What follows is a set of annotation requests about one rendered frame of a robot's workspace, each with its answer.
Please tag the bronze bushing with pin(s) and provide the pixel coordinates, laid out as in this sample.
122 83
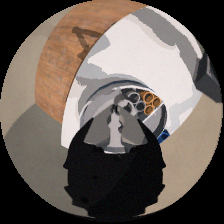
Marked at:
149 109
149 97
156 102

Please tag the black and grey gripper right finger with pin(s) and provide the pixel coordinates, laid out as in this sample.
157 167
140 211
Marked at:
134 133

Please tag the blue crate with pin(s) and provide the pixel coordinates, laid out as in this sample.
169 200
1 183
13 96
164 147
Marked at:
163 136

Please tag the grey metal cylinder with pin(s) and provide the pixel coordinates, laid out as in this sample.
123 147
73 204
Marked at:
123 97
141 106
136 98

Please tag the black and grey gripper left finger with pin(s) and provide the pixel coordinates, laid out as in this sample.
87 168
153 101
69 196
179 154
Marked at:
95 133

